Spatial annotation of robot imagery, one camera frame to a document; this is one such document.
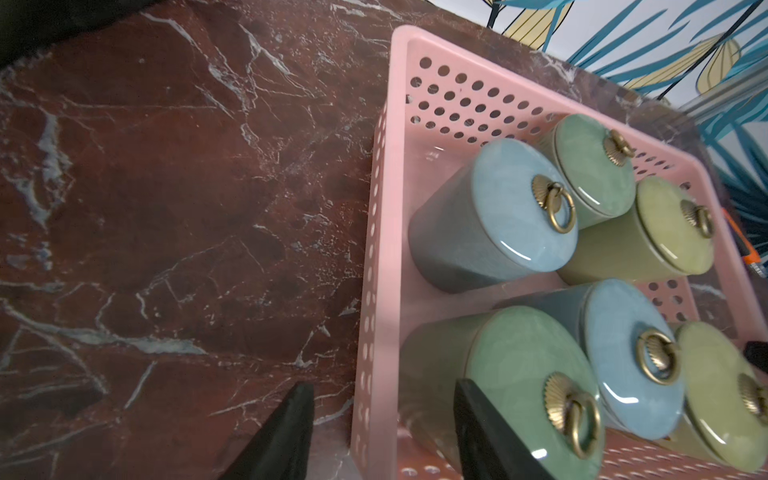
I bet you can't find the yellow-green tea canister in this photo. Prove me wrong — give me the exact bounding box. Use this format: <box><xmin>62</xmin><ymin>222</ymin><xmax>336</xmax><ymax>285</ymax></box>
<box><xmin>655</xmin><ymin>321</ymin><xmax>767</xmax><ymax>473</ymax></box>
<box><xmin>558</xmin><ymin>176</ymin><xmax>715</xmax><ymax>285</ymax></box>

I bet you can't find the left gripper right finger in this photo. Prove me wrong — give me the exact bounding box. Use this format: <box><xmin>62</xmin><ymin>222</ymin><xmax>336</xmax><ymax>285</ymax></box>
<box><xmin>453</xmin><ymin>379</ymin><xmax>553</xmax><ymax>480</ymax></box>

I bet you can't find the yellow-green tea canister front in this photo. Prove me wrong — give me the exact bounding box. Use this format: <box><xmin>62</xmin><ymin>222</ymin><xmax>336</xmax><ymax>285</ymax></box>
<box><xmin>655</xmin><ymin>321</ymin><xmax>767</xmax><ymax>473</ymax></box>

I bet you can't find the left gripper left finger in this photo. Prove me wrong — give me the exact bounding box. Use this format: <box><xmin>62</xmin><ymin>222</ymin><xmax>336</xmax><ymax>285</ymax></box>
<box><xmin>220</xmin><ymin>382</ymin><xmax>314</xmax><ymax>480</ymax></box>

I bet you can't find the right aluminium frame post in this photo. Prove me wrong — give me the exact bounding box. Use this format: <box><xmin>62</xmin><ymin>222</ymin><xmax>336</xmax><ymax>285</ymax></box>
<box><xmin>677</xmin><ymin>60</ymin><xmax>767</xmax><ymax>123</ymax></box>

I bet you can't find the green tea canister back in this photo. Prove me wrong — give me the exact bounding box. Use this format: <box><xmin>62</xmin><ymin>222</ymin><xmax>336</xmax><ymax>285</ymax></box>
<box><xmin>534</xmin><ymin>114</ymin><xmax>636</xmax><ymax>230</ymax></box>

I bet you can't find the blue tea canister front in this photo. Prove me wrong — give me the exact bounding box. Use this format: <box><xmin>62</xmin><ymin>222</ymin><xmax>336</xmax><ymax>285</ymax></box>
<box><xmin>494</xmin><ymin>279</ymin><xmax>685</xmax><ymax>440</ymax></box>

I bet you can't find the dark green tea canister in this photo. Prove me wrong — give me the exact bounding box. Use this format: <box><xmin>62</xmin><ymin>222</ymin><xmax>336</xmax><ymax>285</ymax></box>
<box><xmin>398</xmin><ymin>306</ymin><xmax>605</xmax><ymax>479</ymax></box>

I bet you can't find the yellow-green tea canister right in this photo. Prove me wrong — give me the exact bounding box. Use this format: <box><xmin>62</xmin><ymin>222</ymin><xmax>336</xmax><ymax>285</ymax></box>
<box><xmin>558</xmin><ymin>176</ymin><xmax>715</xmax><ymax>285</ymax></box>

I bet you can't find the orange handled adjustable wrench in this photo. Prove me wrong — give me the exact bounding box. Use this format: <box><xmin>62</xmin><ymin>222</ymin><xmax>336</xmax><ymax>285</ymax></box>
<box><xmin>722</xmin><ymin>208</ymin><xmax>767</xmax><ymax>279</ymax></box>

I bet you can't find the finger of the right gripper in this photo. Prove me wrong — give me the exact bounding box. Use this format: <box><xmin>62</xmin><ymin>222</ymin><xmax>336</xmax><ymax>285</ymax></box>
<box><xmin>743</xmin><ymin>341</ymin><xmax>768</xmax><ymax>374</ymax></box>

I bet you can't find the blue tea canister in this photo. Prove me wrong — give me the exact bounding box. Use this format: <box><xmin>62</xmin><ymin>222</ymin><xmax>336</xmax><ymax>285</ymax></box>
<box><xmin>408</xmin><ymin>139</ymin><xmax>579</xmax><ymax>293</ymax></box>
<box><xmin>494</xmin><ymin>279</ymin><xmax>685</xmax><ymax>440</ymax></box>

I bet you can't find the blue tea canister back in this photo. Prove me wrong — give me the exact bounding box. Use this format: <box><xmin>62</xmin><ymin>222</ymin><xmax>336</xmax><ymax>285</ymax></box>
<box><xmin>408</xmin><ymin>139</ymin><xmax>579</xmax><ymax>293</ymax></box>

